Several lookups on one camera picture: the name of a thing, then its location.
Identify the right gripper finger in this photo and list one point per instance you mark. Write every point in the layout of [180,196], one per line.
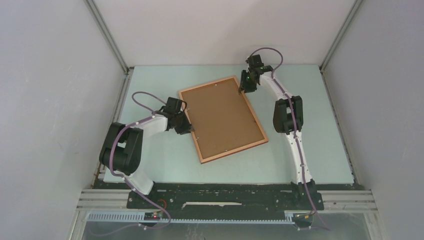
[243,81]
[250,88]

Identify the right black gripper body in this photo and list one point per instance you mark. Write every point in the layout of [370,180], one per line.
[249,80]

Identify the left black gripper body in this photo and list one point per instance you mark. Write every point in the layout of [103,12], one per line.
[182,120]

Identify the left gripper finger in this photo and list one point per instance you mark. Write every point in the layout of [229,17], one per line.
[181,131]
[189,127]

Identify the wooden picture frame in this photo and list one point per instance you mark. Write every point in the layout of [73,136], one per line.
[232,153]

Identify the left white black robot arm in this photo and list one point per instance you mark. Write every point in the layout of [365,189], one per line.
[121,151]

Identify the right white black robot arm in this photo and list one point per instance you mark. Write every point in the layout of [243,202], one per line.
[288,119]

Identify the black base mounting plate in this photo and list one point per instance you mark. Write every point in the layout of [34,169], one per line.
[218,201]

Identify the left aluminium corner post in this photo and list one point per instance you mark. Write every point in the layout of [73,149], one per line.
[106,33]

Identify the aluminium corner post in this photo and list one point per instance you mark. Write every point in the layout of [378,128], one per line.
[106,33]
[355,8]

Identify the aluminium rail with cable duct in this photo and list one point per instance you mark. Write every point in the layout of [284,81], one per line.
[109,204]

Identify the right aluminium corner post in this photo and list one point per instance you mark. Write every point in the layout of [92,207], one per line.
[355,8]

